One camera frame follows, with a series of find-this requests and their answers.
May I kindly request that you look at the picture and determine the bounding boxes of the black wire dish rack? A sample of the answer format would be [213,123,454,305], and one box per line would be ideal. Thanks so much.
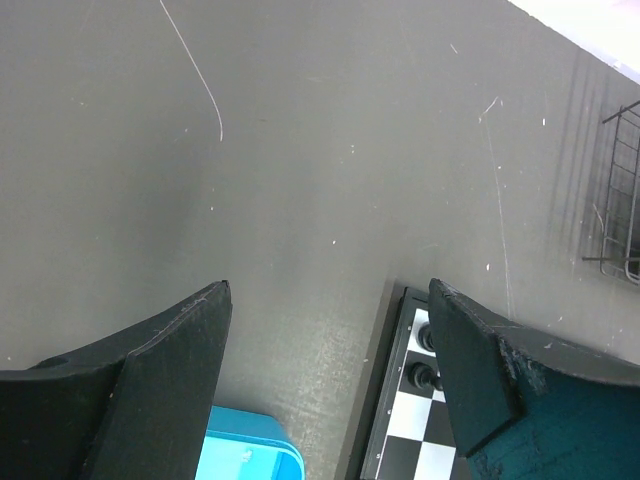
[581,101,639,286]

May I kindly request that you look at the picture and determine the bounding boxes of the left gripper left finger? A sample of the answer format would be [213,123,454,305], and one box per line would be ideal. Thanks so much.
[1,281,232,479]

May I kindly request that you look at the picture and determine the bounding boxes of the black rook left corner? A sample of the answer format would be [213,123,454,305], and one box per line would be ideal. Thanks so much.
[417,322,435,352]

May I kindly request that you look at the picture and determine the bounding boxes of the blue plastic tray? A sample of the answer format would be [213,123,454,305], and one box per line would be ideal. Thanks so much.
[195,406,306,480]

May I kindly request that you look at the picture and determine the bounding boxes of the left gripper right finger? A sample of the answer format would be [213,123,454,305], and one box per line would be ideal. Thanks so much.
[428,278,639,479]

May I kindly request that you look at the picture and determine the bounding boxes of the black white chess board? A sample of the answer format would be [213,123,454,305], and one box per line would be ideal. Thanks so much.
[357,288,471,479]

